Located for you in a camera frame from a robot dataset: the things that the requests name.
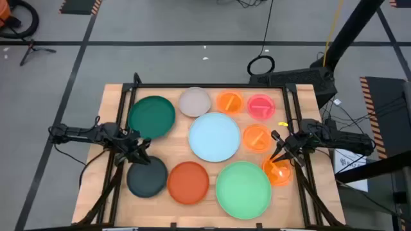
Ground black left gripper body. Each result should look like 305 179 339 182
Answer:
110 133 144 160

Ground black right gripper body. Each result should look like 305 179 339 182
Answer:
285 131 311 158

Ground dark grey plastic plate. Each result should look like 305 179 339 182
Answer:
126 155 169 198

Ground dark green plastic plate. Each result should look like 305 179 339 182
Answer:
127 95 177 140

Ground large light green plate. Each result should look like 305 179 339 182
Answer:
214 160 273 221

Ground orange translucent plate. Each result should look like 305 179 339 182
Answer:
242 124 274 153
215 90 245 116
261 155 293 187

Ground small pale grey plate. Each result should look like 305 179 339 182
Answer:
178 87 213 118

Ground pink translucent plate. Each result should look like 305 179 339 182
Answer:
246 93 277 121

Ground rust orange plastic plate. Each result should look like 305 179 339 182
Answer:
166 160 211 205

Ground white box with code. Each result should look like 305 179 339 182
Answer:
332 148 370 193

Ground black stand base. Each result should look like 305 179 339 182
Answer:
249 66 338 110

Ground large light blue plate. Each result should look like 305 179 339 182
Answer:
188 112 241 163

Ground black neighbouring table beam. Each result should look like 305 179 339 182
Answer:
335 150 411 231

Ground large hazard striped platform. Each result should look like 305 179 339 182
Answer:
359 76 411 160

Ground black tripod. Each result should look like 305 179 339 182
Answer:
19 38 57 67

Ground orange vacuum cleaner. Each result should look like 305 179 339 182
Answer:
0 0 12 28

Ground black coiled floor cable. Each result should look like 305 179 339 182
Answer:
246 0 276 76

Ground black aluminium table frame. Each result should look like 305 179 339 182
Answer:
76 73 346 228

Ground black camera stand pole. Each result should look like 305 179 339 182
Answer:
310 0 386 73

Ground black vacuum hose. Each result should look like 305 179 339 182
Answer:
0 0 40 40

